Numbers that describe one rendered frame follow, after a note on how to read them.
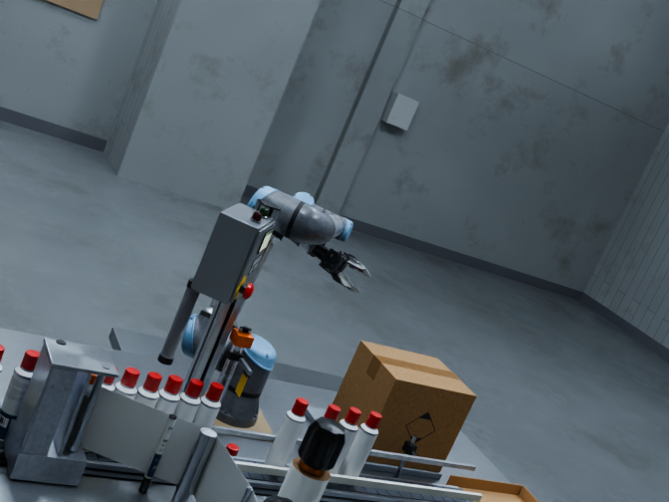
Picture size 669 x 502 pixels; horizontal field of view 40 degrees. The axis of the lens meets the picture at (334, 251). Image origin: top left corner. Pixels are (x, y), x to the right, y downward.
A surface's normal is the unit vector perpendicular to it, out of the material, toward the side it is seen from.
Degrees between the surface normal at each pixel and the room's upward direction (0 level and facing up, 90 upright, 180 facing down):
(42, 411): 90
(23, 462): 90
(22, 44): 90
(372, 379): 90
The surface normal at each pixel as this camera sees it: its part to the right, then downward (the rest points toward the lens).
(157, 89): 0.37, 0.37
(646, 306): -0.84, -0.25
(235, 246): -0.14, 0.18
